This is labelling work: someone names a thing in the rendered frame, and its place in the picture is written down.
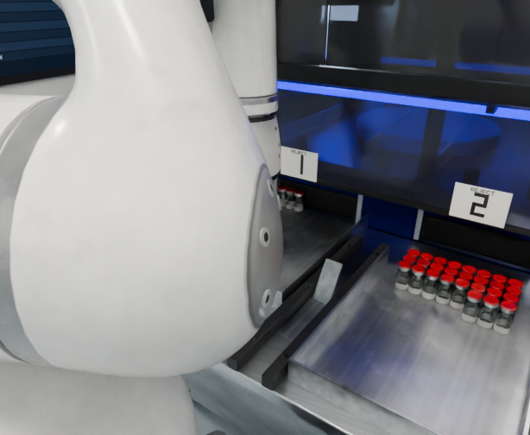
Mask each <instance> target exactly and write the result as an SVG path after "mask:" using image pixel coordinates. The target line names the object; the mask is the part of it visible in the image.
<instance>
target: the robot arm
mask: <svg viewBox="0 0 530 435"><path fill-rule="evenodd" d="M52 1H53V2H54V3H56V4H57V5H58V6H59V7H60V8H61V9H62V11H63V12H64V14H65V16H66V19H67V22H68V24H69V27H70V29H71V32H72V36H73V43H74V47H75V65H76V76H75V81H74V87H73V90H72V92H71V93H70V95H69V96H68V97H62V96H37V95H13V94H0V435H198V429H197V423H196V416H195V411H194V407H193V403H192V397H191V395H190V392H189V389H188V387H187V385H186V382H185V381H184V379H183V377H182V376H181V375H182V374H188V373H193V372H197V371H200V370H202V369H206V368H209V367H211V366H213V365H216V364H218V363H221V362H222V361H224V360H225V359H227V358H229V357H230V356H232V355H233V354H234V353H236V352H237V351H238V350H240V349H241V348H242V347H243V346H244V345H245V344H246V343H247V342H248V341H249V340H250V339H251V338H252V337H253V336H254V335H255V334H256V333H257V331H258V330H259V329H260V327H261V326H262V324H263V322H264V320H265V319H266V317H267V316H268V313H269V311H270V309H271V307H273V306H274V304H275V301H276V300H277V297H278V295H279V292H276V291H277V287H278V284H279V280H280V277H281V267H282V257H283V235H282V223H281V214H280V210H281V202H280V197H279V195H277V197H276V193H275V190H274V184H273V183H274V180H275V179H276V178H277V177H278V176H279V175H280V174H281V171H280V169H281V143H280V134H279V128H278V123H277V118H276V115H275V113H274V112H275V111H277V110H278V94H277V57H276V19H275V0H213V5H214V20H213V22H207V20H206V18H205V14H204V11H203V9H202V7H201V4H200V1H199V0H52Z"/></svg>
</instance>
